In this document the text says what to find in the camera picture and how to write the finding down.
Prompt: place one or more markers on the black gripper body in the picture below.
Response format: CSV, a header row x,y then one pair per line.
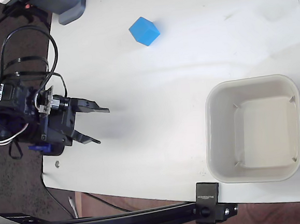
x,y
57,127

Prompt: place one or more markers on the blue cube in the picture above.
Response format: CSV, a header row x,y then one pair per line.
x,y
143,32

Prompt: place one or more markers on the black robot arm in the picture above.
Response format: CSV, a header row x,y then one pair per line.
x,y
12,112

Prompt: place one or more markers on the white square bin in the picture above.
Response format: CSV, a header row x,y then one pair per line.
x,y
255,129

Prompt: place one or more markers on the blue base clamp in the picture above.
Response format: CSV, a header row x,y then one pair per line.
x,y
39,148

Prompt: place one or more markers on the small metal screw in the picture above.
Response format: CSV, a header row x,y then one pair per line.
x,y
57,164

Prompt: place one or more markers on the grey device housing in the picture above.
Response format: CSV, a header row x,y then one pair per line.
x,y
66,7

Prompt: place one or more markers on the black stand with red light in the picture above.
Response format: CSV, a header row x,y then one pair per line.
x,y
25,10

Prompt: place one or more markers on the black table clamp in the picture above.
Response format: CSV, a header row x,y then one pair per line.
x,y
207,203

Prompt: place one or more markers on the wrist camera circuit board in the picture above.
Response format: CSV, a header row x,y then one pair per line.
x,y
46,99

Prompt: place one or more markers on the black aluminium rail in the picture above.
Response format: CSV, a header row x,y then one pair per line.
x,y
109,222

